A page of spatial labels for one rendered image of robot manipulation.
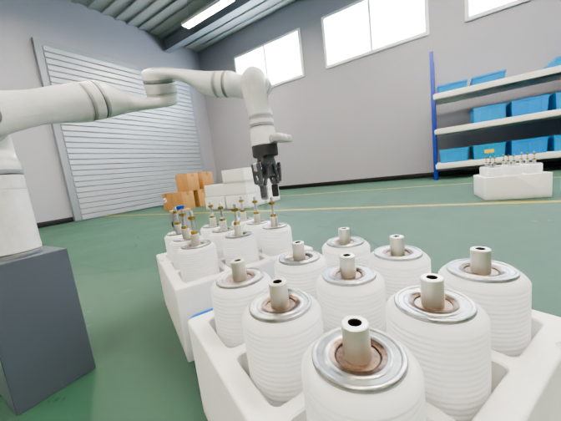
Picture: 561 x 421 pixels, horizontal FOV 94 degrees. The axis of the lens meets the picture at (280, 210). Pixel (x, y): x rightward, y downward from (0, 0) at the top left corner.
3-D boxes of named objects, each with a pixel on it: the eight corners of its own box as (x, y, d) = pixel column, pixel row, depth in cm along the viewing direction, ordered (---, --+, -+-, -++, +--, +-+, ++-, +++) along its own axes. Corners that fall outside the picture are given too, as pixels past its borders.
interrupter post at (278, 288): (277, 315, 30) (274, 287, 29) (267, 306, 32) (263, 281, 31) (294, 306, 31) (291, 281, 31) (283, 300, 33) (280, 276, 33)
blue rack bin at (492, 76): (469, 92, 418) (469, 84, 416) (500, 85, 397) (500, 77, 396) (472, 85, 377) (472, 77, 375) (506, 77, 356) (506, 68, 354)
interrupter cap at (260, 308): (270, 334, 26) (269, 328, 26) (239, 307, 33) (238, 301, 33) (325, 306, 30) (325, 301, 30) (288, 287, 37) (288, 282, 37)
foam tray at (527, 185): (552, 196, 190) (553, 172, 187) (485, 200, 207) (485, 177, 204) (528, 190, 225) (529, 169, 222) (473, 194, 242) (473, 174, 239)
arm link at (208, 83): (229, 63, 77) (234, 94, 81) (152, 67, 83) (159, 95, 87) (215, 65, 69) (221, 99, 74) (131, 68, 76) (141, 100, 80)
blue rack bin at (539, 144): (503, 155, 411) (503, 142, 408) (536, 152, 392) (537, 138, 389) (511, 155, 369) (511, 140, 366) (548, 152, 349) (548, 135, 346)
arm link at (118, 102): (169, 103, 89) (90, 119, 72) (160, 72, 85) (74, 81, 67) (186, 104, 85) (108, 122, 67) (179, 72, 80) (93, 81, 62)
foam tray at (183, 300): (188, 363, 60) (174, 290, 58) (164, 302, 94) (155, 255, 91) (319, 303, 80) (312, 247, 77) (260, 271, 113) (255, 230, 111)
